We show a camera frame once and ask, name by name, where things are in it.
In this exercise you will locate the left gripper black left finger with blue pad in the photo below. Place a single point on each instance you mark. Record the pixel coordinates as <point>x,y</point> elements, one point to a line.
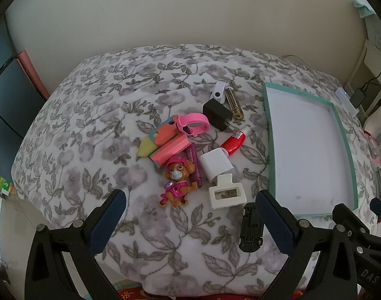
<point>47,275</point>

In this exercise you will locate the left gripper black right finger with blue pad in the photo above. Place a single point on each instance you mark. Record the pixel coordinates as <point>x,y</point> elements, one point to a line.
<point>333,277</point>

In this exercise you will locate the black toy car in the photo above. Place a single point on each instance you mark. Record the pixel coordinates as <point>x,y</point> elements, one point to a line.
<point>252,227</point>

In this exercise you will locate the red white glue bottle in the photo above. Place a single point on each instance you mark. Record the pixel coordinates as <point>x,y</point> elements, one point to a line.
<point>235,141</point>

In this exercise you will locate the white usb charger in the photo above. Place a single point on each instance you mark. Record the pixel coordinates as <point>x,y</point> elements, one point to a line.
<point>215,163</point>

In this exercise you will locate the coral blue toy knife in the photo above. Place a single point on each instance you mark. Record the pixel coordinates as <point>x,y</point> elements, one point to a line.
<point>174,147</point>

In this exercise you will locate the black usb charger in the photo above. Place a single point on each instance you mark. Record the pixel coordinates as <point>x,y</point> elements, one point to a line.
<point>217,114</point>

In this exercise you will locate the magenta lip balm tube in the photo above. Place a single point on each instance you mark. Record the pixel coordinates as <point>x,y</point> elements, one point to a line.
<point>191,154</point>

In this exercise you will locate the pink puppy toy figure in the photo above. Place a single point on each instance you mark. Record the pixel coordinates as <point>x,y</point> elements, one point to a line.
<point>177,172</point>

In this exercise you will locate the small white camera device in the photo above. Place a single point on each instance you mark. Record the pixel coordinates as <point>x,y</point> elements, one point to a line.
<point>218,92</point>

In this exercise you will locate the pink kids smartwatch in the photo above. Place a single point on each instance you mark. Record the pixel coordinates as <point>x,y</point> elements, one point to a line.
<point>192,124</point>

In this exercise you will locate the coral toy knife yellow blade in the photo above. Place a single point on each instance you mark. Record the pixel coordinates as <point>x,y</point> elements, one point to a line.
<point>158,137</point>

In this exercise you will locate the teal white shallow box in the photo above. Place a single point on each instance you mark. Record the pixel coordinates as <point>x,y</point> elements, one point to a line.
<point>311,167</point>

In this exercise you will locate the clutter of pens and items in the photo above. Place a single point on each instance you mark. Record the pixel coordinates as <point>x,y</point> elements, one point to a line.
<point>379,168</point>

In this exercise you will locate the white power bank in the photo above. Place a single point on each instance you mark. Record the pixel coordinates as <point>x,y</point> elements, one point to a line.
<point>346,101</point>

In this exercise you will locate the white shelf unit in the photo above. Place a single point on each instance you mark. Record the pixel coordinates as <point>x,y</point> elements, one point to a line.
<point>366,76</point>

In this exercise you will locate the dark cabinet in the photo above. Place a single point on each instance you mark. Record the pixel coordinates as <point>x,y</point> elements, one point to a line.
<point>20,102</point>

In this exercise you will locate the floral grey white blanket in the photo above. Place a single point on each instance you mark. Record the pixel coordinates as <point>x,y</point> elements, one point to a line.
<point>83,145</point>

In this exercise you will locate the black power adapter with cable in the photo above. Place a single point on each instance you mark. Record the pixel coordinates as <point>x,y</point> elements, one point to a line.
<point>360,94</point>

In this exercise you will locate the pink board by wall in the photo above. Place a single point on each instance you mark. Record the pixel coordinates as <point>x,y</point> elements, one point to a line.
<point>27,66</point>

